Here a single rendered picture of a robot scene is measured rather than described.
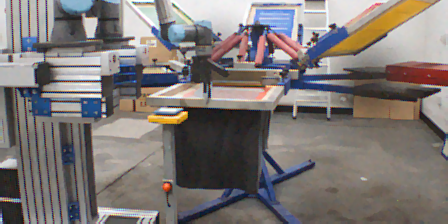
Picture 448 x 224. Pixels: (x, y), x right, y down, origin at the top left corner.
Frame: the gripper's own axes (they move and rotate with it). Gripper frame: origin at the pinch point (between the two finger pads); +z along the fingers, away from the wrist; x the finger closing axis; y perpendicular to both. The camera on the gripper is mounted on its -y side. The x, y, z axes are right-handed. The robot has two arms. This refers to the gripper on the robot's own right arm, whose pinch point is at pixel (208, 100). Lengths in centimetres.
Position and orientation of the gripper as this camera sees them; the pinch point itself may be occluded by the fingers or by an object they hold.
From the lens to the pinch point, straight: 193.6
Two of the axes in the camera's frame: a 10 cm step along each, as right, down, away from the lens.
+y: -9.7, -0.4, 2.2
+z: 0.0, 9.9, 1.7
